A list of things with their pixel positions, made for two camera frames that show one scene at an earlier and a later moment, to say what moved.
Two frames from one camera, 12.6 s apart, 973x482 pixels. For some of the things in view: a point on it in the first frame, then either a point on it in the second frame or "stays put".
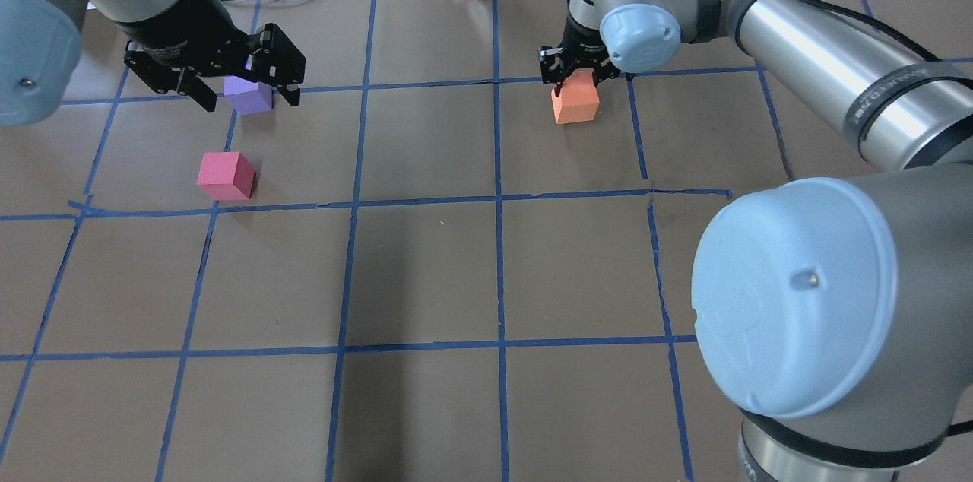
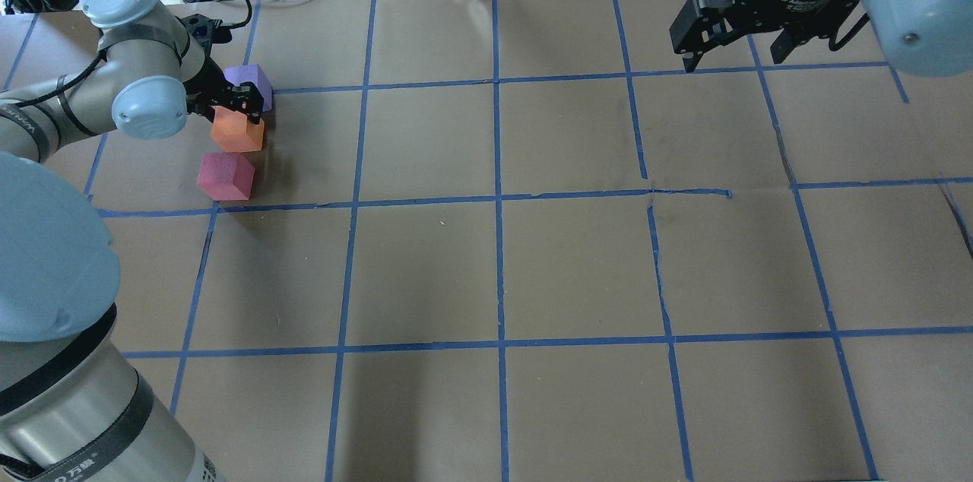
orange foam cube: [578, 100] → [232, 131]
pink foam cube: [226, 176] stays put
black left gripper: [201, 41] → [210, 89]
